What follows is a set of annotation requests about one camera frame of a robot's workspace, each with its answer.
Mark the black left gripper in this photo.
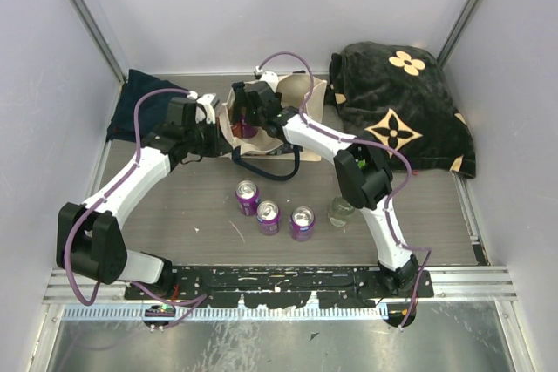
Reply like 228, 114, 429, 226
186, 118, 232, 159

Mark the purple soda can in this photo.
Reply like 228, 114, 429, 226
235, 180, 260, 216
256, 200, 281, 235
241, 121, 258, 139
289, 206, 316, 241

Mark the beige canvas tote bag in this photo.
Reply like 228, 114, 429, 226
217, 72, 328, 181

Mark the clear bottle green cap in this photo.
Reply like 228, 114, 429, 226
328, 195, 356, 227

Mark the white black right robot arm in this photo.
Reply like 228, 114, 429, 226
231, 79, 421, 297

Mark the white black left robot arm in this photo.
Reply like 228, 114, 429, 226
56, 93, 222, 299

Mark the dark navy folded cloth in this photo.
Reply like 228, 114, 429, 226
106, 68, 190, 145

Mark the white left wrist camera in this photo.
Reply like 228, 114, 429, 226
187, 91, 221, 124

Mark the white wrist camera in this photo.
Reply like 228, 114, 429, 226
187, 91, 221, 124
254, 66, 279, 92

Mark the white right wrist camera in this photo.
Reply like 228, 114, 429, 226
254, 66, 279, 92

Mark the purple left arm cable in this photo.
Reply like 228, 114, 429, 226
64, 88, 210, 330

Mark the aluminium slotted rail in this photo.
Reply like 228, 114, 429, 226
61, 303, 388, 321

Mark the black mounting base plate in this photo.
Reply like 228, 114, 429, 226
124, 264, 435, 310

